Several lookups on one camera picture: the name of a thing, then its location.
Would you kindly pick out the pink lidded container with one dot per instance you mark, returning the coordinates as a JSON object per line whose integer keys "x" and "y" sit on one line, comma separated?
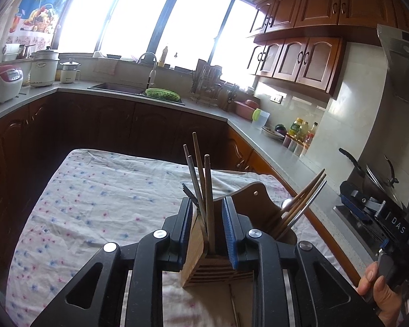
{"x": 246, "y": 109}

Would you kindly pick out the wooden chopstick in holder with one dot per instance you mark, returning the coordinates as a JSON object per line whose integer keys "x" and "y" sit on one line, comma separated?
{"x": 305, "y": 200}
{"x": 300, "y": 197}

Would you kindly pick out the window frame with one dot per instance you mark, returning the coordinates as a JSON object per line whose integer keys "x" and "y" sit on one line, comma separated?
{"x": 212, "y": 30}

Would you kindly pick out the fruit poster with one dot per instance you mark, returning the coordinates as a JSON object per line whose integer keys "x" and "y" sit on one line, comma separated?
{"x": 35, "y": 22}

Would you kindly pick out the steel chopstick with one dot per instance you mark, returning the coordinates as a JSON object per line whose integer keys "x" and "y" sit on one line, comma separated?
{"x": 233, "y": 303}
{"x": 304, "y": 206}

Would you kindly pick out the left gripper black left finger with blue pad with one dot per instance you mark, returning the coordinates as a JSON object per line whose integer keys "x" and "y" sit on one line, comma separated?
{"x": 123, "y": 285}

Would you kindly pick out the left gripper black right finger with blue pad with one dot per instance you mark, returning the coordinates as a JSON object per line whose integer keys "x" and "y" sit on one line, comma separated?
{"x": 294, "y": 285}

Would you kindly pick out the yellow oil bottle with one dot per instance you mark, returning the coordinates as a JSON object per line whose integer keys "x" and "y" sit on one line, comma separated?
{"x": 295, "y": 129}

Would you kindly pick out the dish drying rack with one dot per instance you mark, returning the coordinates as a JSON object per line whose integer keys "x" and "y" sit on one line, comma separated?
{"x": 209, "y": 89}

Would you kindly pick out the upper wooden cabinets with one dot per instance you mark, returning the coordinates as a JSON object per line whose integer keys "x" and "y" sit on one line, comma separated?
{"x": 302, "y": 42}

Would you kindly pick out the white electric pot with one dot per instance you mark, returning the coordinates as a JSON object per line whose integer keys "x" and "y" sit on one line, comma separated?
{"x": 43, "y": 67}

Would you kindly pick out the kitchen faucet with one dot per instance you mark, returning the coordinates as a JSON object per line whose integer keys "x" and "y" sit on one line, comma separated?
{"x": 149, "y": 59}

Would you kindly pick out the small white cooker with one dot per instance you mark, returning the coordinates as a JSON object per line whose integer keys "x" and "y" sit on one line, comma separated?
{"x": 69, "y": 71}

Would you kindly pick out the range hood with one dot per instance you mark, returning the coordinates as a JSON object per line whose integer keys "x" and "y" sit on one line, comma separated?
{"x": 395, "y": 44}

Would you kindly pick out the white jug green lid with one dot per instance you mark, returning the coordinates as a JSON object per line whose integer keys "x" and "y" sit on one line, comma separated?
{"x": 259, "y": 118}

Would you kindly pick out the metal spoon in holder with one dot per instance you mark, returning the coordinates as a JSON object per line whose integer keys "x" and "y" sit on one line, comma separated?
{"x": 286, "y": 204}

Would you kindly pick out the white floral tablecloth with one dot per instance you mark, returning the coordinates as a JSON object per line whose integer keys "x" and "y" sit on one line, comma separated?
{"x": 95, "y": 197}

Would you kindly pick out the black wok with lid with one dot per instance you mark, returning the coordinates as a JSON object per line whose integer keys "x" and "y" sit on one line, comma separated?
{"x": 374, "y": 184}

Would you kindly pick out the white red rice cooker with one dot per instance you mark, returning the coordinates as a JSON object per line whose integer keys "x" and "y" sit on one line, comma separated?
{"x": 11, "y": 80}

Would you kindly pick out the wooden utensil holder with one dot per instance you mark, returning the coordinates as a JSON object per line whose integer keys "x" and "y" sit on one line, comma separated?
{"x": 207, "y": 259}

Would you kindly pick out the plate on counter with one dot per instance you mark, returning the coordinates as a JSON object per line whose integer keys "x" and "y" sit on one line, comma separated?
{"x": 269, "y": 132}

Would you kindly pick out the yellow dish soap bottle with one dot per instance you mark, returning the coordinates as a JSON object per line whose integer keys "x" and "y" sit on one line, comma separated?
{"x": 161, "y": 62}

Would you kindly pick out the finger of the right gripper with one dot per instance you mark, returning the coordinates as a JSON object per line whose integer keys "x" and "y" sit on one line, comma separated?
{"x": 355, "y": 210}

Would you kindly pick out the person's right hand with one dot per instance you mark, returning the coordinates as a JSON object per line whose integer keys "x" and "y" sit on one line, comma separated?
{"x": 388, "y": 301}

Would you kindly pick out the metal fork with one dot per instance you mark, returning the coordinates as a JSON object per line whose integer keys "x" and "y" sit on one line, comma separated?
{"x": 190, "y": 195}

